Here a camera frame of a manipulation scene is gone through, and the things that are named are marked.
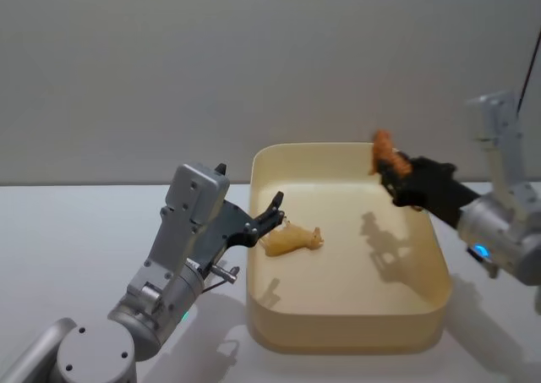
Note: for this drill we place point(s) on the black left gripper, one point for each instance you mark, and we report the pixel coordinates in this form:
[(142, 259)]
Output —
[(226, 226)]

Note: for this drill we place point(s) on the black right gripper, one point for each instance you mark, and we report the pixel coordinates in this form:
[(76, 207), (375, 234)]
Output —
[(435, 188)]

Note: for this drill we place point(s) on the orange fried food piece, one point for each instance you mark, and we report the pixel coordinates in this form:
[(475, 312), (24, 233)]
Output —
[(382, 148)]

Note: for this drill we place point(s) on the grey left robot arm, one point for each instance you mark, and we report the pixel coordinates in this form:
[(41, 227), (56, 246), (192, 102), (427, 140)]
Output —
[(177, 231)]

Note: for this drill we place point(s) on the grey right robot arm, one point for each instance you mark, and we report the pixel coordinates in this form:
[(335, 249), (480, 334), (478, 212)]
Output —
[(503, 226)]

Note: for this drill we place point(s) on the pale fried food piece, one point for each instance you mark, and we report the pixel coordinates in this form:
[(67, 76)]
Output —
[(291, 239)]

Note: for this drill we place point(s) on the cream plastic tub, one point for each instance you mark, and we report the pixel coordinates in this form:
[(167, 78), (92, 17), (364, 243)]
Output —
[(338, 294)]

